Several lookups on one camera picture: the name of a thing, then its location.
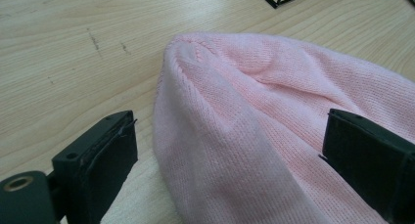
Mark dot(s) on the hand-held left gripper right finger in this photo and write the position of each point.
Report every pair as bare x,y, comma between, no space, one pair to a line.
368,155

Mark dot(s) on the pink knit hat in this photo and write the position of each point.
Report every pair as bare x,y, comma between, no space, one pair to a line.
248,119

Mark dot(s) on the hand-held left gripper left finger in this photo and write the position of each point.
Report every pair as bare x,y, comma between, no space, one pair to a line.
98,158

